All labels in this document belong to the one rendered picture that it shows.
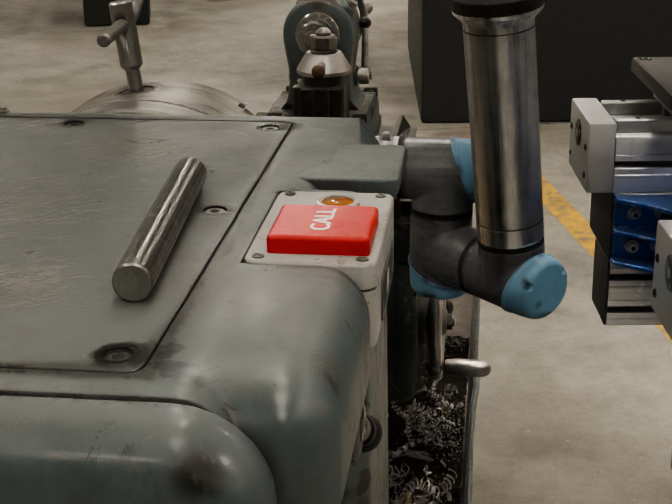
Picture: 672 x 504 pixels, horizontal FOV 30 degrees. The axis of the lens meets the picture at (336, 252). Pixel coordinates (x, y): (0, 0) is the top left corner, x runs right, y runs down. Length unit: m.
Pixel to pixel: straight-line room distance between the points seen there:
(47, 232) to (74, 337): 0.16
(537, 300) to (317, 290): 0.75
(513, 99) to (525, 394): 2.09
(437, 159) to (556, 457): 1.69
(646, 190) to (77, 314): 1.06
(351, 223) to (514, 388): 2.67
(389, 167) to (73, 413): 0.40
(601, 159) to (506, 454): 1.58
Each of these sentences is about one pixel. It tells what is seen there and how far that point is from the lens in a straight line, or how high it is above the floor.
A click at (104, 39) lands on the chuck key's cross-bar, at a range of 1.12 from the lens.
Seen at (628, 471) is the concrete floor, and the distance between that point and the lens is 3.05.
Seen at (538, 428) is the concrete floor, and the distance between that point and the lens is 3.20.
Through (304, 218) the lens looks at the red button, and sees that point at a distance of 0.75.
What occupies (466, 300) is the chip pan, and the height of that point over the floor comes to 0.54.
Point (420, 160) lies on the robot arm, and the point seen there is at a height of 1.10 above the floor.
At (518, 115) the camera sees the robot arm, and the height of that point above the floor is 1.18.
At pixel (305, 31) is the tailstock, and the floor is 1.10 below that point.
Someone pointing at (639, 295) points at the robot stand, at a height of 0.89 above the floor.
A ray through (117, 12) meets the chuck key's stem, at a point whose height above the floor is 1.31.
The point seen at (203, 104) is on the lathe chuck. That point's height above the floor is 1.23.
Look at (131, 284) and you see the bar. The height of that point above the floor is 1.27.
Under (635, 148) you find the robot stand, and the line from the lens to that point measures 1.59.
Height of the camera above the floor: 1.51
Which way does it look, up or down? 20 degrees down
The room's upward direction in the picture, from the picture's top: 1 degrees counter-clockwise
